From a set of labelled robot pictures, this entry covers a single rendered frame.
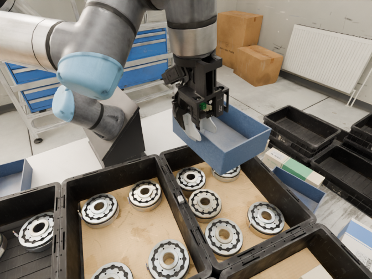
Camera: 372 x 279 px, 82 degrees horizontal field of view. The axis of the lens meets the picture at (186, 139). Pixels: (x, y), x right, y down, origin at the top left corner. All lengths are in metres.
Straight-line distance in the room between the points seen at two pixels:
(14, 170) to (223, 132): 0.94
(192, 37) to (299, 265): 0.60
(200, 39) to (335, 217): 0.84
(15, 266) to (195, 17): 0.71
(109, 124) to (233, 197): 0.54
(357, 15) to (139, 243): 3.24
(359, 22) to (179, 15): 3.14
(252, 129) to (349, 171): 1.25
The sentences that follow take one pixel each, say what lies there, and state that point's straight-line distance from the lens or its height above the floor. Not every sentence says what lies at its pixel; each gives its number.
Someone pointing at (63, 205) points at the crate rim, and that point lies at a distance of 0.70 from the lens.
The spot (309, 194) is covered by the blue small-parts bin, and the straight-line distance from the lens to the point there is 1.00.
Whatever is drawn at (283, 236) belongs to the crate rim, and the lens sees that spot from 0.60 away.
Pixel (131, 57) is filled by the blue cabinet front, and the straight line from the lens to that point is 2.54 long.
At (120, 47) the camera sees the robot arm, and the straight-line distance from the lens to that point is 0.32.
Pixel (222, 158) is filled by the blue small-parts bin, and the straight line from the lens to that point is 0.45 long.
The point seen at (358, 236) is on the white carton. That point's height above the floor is 0.79.
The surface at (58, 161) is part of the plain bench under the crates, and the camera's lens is 1.19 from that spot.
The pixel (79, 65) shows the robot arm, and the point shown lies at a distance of 0.30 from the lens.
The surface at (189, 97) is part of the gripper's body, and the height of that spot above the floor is 1.25.
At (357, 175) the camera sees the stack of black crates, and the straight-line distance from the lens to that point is 1.77.
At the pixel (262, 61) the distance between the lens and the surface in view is 3.32.
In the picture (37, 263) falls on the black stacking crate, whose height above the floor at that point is 0.83.
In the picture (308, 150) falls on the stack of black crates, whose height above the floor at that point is 0.54.
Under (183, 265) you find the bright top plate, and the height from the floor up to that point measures 0.86.
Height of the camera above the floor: 1.43
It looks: 40 degrees down
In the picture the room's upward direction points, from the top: straight up
